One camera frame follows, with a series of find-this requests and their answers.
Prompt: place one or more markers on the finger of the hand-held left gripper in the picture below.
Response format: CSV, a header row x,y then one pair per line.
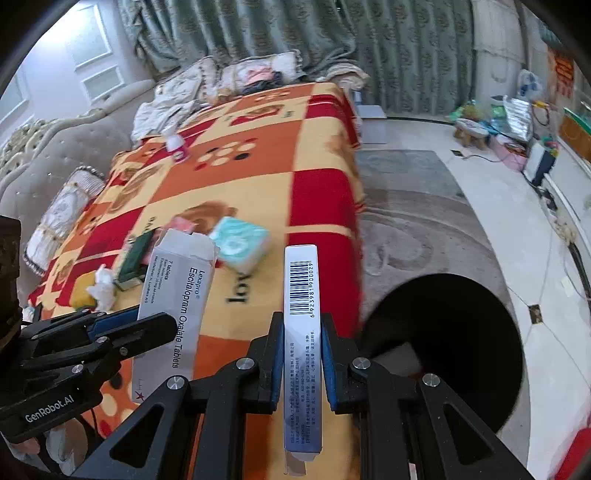
x,y
147,325
113,321

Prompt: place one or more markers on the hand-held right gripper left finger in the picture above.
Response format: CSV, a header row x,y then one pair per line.
x,y
276,364

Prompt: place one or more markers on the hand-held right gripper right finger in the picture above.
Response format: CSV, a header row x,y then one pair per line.
x,y
328,364

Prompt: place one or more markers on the yellow packet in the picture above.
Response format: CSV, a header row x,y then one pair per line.
x,y
82,288

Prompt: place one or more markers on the white tablet box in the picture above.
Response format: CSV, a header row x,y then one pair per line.
x,y
184,295

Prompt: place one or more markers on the dark green packet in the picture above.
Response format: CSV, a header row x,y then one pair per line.
x,y
136,258

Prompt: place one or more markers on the long blue barcode box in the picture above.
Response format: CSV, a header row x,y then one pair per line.
x,y
302,286

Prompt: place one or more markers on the teal tissue pack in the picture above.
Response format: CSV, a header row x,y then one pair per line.
x,y
240,242

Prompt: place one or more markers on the black trash bin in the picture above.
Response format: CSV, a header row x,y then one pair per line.
x,y
452,323

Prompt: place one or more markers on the crumpled white tissue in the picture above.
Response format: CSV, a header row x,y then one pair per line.
x,y
104,288

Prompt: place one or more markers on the pink packet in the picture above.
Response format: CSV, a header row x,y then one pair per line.
x,y
182,225

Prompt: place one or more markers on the embroidered fringed pillow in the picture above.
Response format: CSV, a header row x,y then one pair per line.
x,y
60,217

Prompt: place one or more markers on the grey floor rug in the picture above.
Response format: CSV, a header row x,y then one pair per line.
x,y
415,221

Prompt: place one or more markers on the small white pink-label bottle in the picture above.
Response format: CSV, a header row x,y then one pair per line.
x,y
176,146

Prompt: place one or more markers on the beige tufted sofa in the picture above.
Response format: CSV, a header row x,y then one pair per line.
x,y
69,143

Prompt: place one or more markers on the checkered printed blanket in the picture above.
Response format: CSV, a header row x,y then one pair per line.
x,y
258,152

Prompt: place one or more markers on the white crumpled cloth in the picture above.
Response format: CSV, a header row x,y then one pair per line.
x,y
154,115

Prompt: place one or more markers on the grey box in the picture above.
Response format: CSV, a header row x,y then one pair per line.
x,y
371,124

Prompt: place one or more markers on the beige patterned pillow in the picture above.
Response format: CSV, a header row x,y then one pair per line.
x,y
184,78

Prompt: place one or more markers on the red cloth item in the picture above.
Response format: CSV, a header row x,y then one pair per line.
x,y
575,457

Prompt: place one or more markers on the folded clothes pile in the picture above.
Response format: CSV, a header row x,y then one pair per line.
x,y
264,82

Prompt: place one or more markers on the white panelled door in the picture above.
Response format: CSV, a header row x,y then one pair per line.
x,y
92,50

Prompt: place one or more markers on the beige floral pillow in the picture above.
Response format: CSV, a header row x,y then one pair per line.
x,y
244,69

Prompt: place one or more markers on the pink storage box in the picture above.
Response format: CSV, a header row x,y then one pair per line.
x,y
508,157

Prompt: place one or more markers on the small padded stool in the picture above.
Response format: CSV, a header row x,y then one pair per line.
x,y
471,127

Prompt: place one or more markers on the blue and white bag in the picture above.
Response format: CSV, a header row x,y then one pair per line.
x,y
540,164

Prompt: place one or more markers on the green plastic bag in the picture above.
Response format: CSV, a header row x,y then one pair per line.
x,y
475,110

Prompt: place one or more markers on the white tv cabinet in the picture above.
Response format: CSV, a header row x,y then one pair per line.
x,y
570,180

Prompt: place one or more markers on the silver foil bag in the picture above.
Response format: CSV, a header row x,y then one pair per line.
x,y
519,117

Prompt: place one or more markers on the green patterned curtain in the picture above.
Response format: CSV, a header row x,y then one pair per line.
x,y
406,55

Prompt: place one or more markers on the orange paper bag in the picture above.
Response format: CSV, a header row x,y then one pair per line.
x,y
575,136

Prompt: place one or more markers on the white plastic bag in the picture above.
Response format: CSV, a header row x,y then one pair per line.
x,y
528,83

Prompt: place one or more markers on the white lace curtain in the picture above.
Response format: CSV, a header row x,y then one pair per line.
x,y
494,55

